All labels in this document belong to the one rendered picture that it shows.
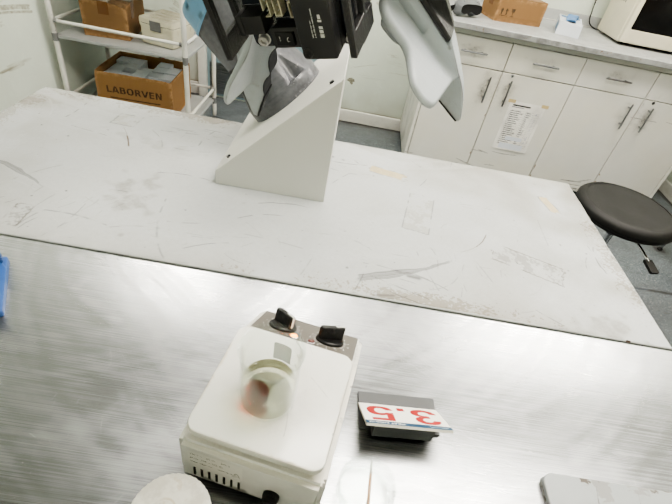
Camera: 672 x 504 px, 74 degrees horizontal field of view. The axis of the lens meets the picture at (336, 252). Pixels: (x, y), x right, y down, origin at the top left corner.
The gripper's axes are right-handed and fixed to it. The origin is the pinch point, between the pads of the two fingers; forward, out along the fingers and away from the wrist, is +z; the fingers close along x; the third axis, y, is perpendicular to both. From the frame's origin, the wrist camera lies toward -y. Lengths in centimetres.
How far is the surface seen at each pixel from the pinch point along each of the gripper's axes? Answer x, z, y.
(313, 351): -4.5, 20.0, 11.2
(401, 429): 4.4, 28.5, 14.5
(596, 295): 28, 49, -18
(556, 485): 20.1, 34.2, 14.9
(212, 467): -9.6, 19.0, 23.5
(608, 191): 51, 114, -104
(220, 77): -182, 144, -218
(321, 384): -2.5, 19.4, 14.4
